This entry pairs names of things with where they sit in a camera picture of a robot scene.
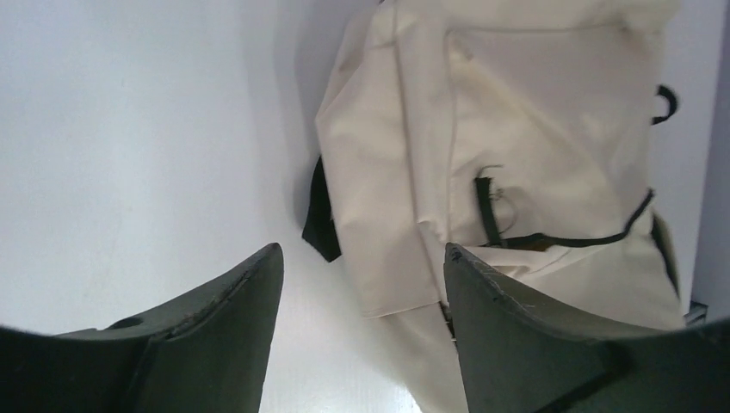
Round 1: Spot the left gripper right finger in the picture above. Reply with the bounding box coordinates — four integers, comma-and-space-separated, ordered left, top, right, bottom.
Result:
444, 243, 729, 412

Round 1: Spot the beige canvas student bag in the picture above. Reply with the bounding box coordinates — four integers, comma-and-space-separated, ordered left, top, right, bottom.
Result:
303, 1, 684, 412

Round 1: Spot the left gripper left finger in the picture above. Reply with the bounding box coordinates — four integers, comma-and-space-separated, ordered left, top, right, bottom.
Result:
1, 243, 284, 412

